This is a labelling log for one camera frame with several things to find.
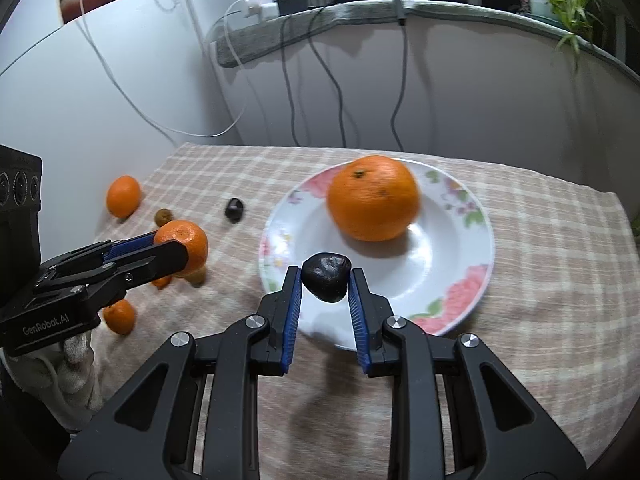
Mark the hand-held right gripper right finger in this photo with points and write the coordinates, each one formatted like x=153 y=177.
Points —
x=359 y=320

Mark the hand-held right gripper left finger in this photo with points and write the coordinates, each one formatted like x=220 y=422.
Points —
x=292 y=320

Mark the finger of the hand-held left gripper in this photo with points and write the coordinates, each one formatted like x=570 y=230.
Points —
x=155 y=260
x=132 y=246

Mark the tiny mandarin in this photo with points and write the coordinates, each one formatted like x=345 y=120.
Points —
x=161 y=281

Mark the small mandarin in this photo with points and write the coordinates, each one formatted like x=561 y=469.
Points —
x=123 y=196
x=187 y=237
x=120 y=316

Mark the brown longan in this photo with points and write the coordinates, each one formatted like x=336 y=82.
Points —
x=162 y=216

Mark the white floral plate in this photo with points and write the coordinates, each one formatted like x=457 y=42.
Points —
x=400 y=280

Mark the person's left hand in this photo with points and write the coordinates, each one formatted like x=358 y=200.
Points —
x=75 y=365

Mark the large orange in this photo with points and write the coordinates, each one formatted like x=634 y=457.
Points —
x=372 y=200

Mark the beige checked tablecloth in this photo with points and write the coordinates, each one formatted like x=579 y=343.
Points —
x=525 y=260

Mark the black power adapter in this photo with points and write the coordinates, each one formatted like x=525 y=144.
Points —
x=292 y=4

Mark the grey sill cloth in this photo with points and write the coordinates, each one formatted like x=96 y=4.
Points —
x=350 y=10

